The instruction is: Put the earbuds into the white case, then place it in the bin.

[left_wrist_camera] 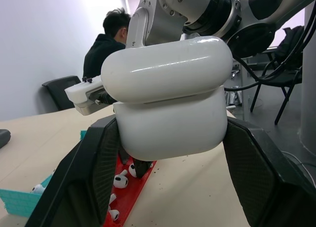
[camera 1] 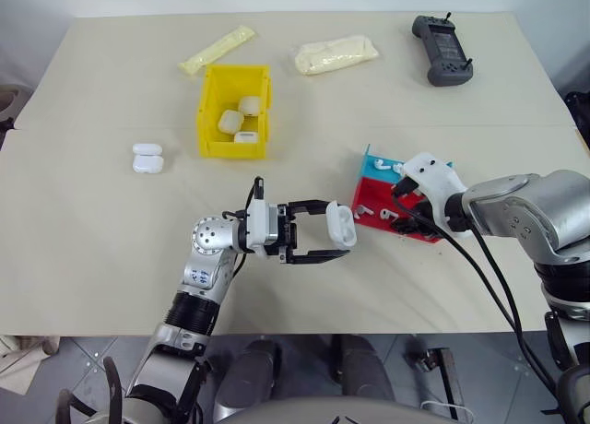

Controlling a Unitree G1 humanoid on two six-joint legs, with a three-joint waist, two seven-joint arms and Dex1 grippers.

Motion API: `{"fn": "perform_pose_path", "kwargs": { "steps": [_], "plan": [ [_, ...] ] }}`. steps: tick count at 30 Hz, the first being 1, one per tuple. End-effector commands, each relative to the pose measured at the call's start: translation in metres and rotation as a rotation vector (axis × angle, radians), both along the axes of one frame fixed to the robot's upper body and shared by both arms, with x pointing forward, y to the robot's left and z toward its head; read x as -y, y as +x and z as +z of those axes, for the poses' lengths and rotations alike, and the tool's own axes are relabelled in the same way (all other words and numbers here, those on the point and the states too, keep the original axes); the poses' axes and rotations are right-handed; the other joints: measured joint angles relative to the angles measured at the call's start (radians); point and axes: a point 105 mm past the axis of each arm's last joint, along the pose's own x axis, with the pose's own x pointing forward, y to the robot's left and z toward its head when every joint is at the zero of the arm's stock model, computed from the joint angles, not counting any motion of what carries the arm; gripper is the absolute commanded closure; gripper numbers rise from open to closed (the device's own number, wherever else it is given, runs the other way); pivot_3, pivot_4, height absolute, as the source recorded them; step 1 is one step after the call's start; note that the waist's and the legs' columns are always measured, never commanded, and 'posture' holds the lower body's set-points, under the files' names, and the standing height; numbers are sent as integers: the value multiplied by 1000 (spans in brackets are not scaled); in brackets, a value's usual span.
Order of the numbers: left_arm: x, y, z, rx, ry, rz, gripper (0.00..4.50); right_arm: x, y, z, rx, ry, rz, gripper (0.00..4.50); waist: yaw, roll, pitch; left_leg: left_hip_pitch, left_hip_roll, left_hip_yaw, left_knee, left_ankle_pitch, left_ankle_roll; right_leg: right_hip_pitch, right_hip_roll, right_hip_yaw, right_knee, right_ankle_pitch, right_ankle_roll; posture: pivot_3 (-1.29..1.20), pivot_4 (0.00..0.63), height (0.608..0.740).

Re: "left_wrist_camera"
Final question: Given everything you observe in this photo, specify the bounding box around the teal plastic bin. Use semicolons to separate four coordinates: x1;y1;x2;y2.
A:
0;130;87;217

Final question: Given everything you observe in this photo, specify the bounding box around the black folding chair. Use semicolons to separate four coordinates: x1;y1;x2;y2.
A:
249;46;303;125

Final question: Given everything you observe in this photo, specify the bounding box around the black jacket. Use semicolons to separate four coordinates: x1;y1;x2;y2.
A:
273;25;306;87

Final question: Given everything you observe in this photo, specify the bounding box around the white earbud charging case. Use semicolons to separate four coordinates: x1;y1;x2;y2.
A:
100;36;233;161

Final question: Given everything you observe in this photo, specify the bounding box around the grey round column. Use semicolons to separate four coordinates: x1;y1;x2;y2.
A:
297;4;316;164

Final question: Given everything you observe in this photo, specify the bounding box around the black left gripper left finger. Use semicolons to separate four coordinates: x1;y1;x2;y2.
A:
24;115;122;227

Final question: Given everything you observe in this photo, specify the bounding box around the red flat tray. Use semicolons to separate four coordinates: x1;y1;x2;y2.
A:
103;152;158;227

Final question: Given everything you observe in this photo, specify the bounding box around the person in black hoodie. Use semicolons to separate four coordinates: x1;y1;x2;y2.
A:
82;7;133;80

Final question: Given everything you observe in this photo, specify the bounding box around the black office chair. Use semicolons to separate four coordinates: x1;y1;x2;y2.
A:
41;75;82;112

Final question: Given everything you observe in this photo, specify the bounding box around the thin white cable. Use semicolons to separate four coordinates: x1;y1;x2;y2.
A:
281;151;316;180

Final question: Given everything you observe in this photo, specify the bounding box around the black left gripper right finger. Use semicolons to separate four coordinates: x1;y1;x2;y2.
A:
223;116;316;227

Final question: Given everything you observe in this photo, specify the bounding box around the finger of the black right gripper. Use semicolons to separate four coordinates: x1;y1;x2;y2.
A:
118;150;129;166
134;160;154;179

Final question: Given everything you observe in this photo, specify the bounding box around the black flat object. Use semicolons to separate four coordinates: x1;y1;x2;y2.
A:
0;129;12;149

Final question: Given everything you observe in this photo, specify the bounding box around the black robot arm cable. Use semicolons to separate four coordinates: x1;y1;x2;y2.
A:
223;53;303;92

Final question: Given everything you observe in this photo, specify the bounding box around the grey office desk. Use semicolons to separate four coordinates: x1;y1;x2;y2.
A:
231;46;281;107

